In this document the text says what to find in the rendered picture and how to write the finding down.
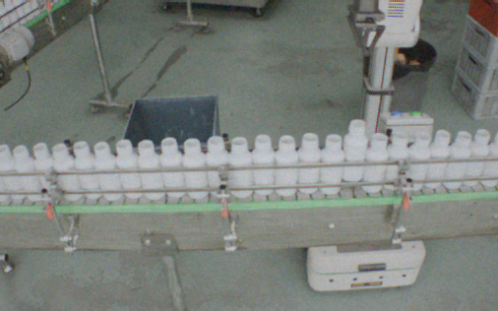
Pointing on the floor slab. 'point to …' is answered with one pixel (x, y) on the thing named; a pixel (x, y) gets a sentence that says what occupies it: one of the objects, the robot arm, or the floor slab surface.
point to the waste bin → (409, 77)
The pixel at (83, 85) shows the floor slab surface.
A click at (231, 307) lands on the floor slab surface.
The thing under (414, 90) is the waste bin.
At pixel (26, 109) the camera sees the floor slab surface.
